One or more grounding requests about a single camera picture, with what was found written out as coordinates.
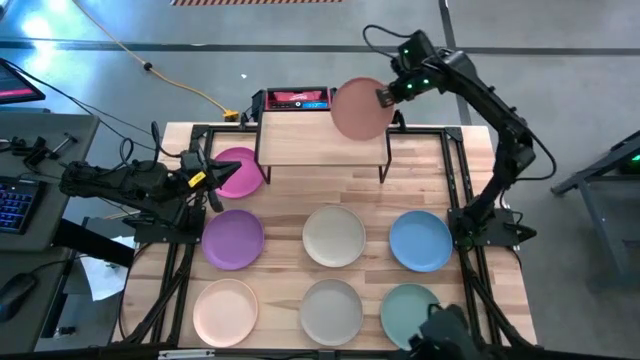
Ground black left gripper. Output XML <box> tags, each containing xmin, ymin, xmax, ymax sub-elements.
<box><xmin>171</xmin><ymin>151</ymin><xmax>244</xmax><ymax>214</ymax></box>

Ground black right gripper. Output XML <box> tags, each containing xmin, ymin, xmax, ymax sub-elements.
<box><xmin>375</xmin><ymin>66</ymin><xmax>447</xmax><ymax>109</ymax></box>

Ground red plate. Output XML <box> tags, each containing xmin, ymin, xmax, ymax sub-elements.
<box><xmin>213</xmin><ymin>146</ymin><xmax>266</xmax><ymax>200</ymax></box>

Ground purple plate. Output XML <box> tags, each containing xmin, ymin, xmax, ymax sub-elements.
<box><xmin>201</xmin><ymin>208</ymin><xmax>266</xmax><ymax>272</ymax></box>

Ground beige plate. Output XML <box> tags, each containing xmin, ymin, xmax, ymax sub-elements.
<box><xmin>301</xmin><ymin>204</ymin><xmax>367</xmax><ymax>269</ymax></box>

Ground peach plate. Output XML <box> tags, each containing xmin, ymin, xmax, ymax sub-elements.
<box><xmin>192</xmin><ymin>278</ymin><xmax>260</xmax><ymax>349</ymax></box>

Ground blue plate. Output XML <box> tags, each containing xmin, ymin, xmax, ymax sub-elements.
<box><xmin>388</xmin><ymin>209</ymin><xmax>454</xmax><ymax>274</ymax></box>

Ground grey plate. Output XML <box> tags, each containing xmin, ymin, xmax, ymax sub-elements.
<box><xmin>299</xmin><ymin>278</ymin><xmax>365</xmax><ymax>348</ymax></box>

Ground teal plate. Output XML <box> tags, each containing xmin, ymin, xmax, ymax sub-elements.
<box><xmin>379</xmin><ymin>282</ymin><xmax>443</xmax><ymax>352</ymax></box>

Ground wooden shelf with black legs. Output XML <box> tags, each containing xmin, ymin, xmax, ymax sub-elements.
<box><xmin>253</xmin><ymin>107</ymin><xmax>394</xmax><ymax>186</ymax></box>

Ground red and black display device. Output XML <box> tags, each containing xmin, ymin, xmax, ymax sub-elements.
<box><xmin>250</xmin><ymin>86</ymin><xmax>333</xmax><ymax>121</ymax></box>

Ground white paper sheet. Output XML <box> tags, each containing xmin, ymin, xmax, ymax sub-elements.
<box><xmin>79</xmin><ymin>234</ymin><xmax>138</xmax><ymax>303</ymax></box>

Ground grey side desk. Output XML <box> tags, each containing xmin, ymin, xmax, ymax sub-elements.
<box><xmin>0</xmin><ymin>106</ymin><xmax>102</xmax><ymax>354</ymax></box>

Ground black desk tool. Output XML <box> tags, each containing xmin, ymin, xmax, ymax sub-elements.
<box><xmin>9</xmin><ymin>132</ymin><xmax>79</xmax><ymax>169</ymax></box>

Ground backlit black keyboard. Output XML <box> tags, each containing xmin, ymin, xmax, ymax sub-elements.
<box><xmin>0</xmin><ymin>175</ymin><xmax>46</xmax><ymax>236</ymax></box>

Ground dark grey cart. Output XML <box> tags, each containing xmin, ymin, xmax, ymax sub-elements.
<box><xmin>549</xmin><ymin>128</ymin><xmax>640</xmax><ymax>289</ymax></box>

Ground dark desk monitor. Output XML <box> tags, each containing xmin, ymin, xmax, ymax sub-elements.
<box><xmin>0</xmin><ymin>58</ymin><xmax>47</xmax><ymax>106</ymax></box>

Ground black computer mouse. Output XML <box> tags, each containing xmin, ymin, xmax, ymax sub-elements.
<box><xmin>0</xmin><ymin>272</ymin><xmax>40</xmax><ymax>324</ymax></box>

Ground black table frame rails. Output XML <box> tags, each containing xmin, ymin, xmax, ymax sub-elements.
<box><xmin>112</xmin><ymin>123</ymin><xmax>539</xmax><ymax>352</ymax></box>

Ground yellow extension cable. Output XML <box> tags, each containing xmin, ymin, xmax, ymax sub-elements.
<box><xmin>72</xmin><ymin>0</ymin><xmax>241</xmax><ymax>123</ymax></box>

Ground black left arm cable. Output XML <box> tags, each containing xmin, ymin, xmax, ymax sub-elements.
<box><xmin>118</xmin><ymin>121</ymin><xmax>184</xmax><ymax>162</ymax></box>

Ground silver metal bracket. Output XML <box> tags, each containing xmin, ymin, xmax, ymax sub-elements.
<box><xmin>158</xmin><ymin>348</ymin><xmax>217</xmax><ymax>360</ymax></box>

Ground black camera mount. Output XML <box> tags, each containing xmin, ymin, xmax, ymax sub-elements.
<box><xmin>407</xmin><ymin>302</ymin><xmax>484</xmax><ymax>360</ymax></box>

